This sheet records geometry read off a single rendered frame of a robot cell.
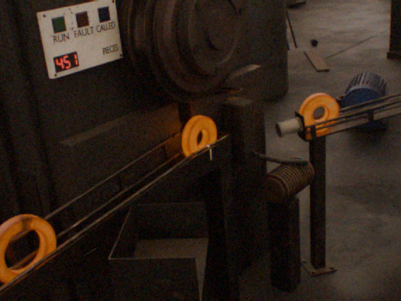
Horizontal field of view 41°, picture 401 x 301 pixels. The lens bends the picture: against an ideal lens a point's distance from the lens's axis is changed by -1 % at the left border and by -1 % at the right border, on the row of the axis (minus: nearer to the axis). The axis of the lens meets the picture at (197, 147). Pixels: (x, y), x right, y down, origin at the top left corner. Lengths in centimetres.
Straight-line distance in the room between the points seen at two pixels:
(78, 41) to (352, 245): 160
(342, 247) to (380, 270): 22
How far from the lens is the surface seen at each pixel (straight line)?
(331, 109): 213
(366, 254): 255
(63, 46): 155
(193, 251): 147
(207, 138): 188
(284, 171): 205
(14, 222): 143
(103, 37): 164
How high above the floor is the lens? 140
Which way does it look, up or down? 22 degrees down
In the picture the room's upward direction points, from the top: 6 degrees counter-clockwise
